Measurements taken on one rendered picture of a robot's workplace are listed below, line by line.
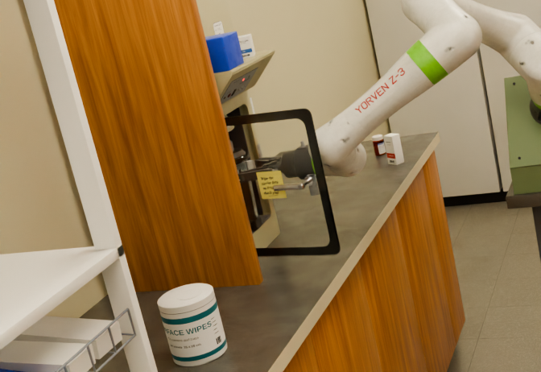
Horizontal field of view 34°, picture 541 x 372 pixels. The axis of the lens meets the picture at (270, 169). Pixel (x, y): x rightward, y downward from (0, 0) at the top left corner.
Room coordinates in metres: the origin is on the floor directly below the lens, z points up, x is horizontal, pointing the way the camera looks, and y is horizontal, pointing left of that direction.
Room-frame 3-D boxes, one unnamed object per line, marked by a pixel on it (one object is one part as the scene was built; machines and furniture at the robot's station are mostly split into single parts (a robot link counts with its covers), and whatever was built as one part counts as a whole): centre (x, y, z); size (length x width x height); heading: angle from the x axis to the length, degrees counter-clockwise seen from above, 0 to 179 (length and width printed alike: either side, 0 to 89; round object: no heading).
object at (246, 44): (2.52, -0.01, 1.54); 0.05 x 0.05 x 0.06; 81
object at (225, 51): (2.36, 0.07, 1.55); 0.10 x 0.10 x 0.09; 65
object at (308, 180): (2.18, -0.05, 1.20); 0.10 x 0.05 x 0.03; 58
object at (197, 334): (1.88, 0.25, 1.01); 0.13 x 0.13 x 0.15
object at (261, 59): (2.45, 0.03, 1.46); 0.32 x 0.11 x 0.10; 155
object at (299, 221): (2.25, 0.00, 1.19); 0.30 x 0.01 x 0.40; 58
